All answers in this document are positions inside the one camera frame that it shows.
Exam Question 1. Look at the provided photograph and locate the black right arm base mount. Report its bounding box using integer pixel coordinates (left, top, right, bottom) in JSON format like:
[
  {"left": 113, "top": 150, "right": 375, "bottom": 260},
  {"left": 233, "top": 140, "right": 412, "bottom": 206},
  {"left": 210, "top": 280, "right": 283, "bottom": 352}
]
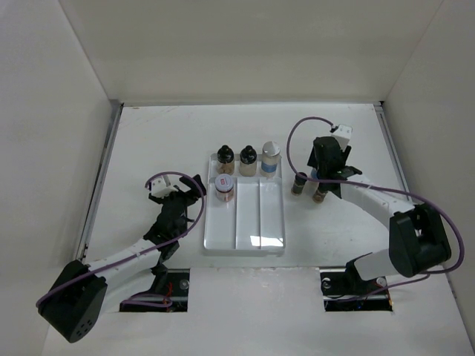
[{"left": 343, "top": 260, "right": 383, "bottom": 296}]

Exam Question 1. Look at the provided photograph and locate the left aluminium table rail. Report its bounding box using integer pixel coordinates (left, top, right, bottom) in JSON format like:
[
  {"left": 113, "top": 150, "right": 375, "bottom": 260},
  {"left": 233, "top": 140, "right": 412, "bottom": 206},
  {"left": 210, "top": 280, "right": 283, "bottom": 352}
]
[{"left": 73, "top": 99, "right": 124, "bottom": 260}]

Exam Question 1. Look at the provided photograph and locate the right aluminium table rail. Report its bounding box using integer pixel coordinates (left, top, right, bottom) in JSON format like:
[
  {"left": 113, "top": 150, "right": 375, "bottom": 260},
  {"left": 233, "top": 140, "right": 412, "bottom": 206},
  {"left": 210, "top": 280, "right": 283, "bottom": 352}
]
[{"left": 373, "top": 102, "right": 409, "bottom": 192}]

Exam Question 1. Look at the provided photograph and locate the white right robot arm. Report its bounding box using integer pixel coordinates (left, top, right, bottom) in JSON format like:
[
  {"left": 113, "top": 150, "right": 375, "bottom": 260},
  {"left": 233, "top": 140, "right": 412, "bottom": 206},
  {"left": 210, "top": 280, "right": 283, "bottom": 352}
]
[{"left": 307, "top": 136, "right": 451, "bottom": 294}]

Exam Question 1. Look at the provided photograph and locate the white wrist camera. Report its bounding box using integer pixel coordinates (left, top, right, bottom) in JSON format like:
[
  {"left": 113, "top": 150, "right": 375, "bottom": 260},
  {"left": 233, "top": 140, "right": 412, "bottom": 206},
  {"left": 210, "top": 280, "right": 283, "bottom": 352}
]
[
  {"left": 145, "top": 175, "right": 178, "bottom": 198},
  {"left": 330, "top": 124, "right": 353, "bottom": 151}
]

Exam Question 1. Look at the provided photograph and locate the aluminium table rail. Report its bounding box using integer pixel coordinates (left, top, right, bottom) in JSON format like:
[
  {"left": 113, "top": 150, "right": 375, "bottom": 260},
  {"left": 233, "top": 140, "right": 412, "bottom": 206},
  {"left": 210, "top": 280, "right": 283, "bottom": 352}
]
[
  {"left": 73, "top": 99, "right": 124, "bottom": 260},
  {"left": 373, "top": 102, "right": 409, "bottom": 192}
]

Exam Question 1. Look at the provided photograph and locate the black flip-lid small jar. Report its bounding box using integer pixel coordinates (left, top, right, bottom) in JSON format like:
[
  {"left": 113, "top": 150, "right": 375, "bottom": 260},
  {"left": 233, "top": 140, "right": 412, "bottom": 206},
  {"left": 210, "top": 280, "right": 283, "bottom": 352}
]
[{"left": 312, "top": 183, "right": 329, "bottom": 204}]

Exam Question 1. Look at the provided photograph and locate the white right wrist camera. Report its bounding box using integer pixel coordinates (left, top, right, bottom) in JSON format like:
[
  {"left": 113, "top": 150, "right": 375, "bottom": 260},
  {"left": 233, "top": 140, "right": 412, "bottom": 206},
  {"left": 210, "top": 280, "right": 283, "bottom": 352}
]
[{"left": 330, "top": 124, "right": 353, "bottom": 151}]

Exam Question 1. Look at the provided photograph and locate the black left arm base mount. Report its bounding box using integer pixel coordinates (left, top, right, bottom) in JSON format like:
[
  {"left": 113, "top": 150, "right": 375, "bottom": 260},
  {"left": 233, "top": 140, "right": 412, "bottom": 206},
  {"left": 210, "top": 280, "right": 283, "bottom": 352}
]
[{"left": 150, "top": 265, "right": 173, "bottom": 297}]

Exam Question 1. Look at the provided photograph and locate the white-cap orange-label spice jar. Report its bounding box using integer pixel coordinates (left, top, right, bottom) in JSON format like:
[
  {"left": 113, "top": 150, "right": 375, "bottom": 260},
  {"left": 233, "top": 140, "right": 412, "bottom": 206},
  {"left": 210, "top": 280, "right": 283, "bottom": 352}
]
[{"left": 214, "top": 174, "right": 235, "bottom": 202}]

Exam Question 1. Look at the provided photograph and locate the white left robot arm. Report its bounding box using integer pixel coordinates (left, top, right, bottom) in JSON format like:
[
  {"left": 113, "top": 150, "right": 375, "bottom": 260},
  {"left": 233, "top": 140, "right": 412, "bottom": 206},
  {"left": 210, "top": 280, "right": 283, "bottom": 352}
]
[{"left": 36, "top": 171, "right": 206, "bottom": 343}]

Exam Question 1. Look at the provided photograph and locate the black-cap brown spice jar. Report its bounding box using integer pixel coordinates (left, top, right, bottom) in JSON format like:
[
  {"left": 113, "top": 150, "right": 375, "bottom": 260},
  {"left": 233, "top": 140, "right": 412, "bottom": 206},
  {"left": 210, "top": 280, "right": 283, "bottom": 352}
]
[{"left": 291, "top": 172, "right": 307, "bottom": 196}]

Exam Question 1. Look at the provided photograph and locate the black-cap white powder bottle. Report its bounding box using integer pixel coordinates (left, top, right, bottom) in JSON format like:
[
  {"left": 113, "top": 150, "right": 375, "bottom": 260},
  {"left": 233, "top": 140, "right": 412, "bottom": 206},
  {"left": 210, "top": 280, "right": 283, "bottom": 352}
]
[{"left": 239, "top": 145, "right": 258, "bottom": 177}]

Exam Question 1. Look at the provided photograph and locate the black-cap brown spice bottle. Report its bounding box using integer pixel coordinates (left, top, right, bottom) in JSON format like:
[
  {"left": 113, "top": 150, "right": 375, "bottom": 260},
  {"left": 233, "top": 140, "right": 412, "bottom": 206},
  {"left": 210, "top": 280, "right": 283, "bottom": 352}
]
[{"left": 217, "top": 145, "right": 235, "bottom": 175}]

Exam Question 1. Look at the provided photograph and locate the silver-cap blue-label bottle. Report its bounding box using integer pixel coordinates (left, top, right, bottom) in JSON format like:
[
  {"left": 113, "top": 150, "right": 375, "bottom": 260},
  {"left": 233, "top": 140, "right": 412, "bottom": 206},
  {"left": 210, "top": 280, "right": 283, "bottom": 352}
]
[{"left": 261, "top": 141, "right": 281, "bottom": 178}]

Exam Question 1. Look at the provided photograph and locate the white divided organizer tray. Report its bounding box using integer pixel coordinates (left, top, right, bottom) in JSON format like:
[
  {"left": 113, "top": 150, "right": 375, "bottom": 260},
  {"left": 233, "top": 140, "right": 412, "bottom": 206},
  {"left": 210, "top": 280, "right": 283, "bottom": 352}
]
[{"left": 203, "top": 154, "right": 286, "bottom": 257}]

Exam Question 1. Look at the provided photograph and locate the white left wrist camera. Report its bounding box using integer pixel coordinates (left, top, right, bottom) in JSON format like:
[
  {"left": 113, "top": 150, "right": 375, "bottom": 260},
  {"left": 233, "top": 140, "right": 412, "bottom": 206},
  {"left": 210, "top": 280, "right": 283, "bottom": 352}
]
[{"left": 145, "top": 175, "right": 178, "bottom": 198}]

